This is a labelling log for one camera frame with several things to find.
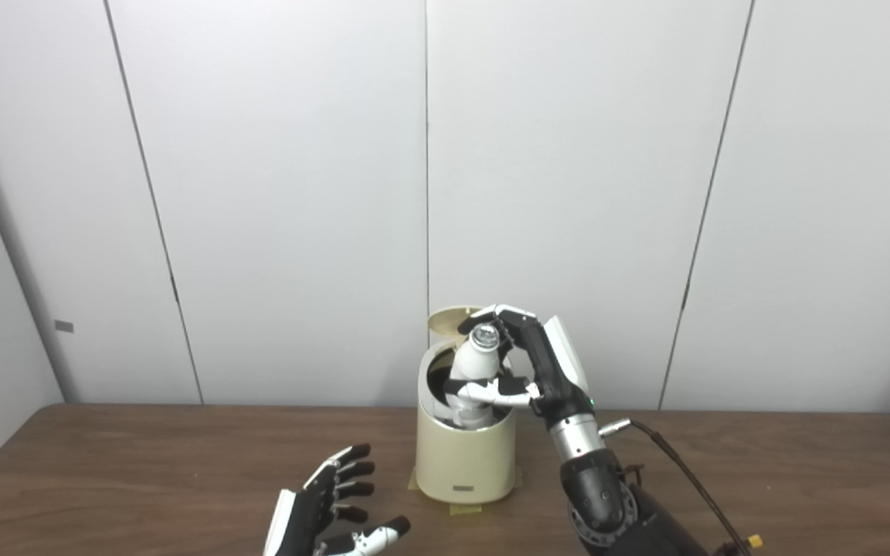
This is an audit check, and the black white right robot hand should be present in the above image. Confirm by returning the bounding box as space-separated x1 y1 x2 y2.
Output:
457 304 596 424

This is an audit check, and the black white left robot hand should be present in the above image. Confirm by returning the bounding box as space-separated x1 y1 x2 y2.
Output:
263 443 412 556

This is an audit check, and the small white plastic bottle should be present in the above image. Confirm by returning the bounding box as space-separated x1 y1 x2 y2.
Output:
445 324 514 429

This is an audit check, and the round cream bin lid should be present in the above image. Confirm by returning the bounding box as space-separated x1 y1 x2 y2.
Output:
429 306 484 337

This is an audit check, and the cream-colored trash bin body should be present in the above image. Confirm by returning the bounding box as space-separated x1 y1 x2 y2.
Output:
416 337 517 505

